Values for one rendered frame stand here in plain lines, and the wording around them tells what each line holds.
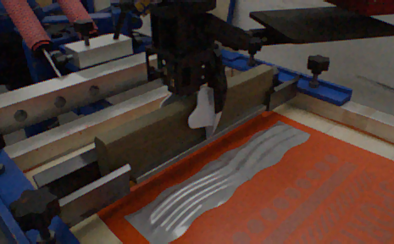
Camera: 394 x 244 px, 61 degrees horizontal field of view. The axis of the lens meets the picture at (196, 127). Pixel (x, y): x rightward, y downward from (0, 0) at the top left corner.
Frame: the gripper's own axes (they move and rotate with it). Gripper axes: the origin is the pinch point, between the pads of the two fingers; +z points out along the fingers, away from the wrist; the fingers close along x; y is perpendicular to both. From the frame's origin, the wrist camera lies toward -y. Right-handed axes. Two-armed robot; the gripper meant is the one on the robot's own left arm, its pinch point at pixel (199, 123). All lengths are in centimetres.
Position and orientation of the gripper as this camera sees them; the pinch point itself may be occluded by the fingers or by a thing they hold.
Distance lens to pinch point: 54.7
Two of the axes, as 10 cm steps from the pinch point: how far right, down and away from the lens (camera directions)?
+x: 7.0, 3.8, -6.1
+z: 0.0, 8.5, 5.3
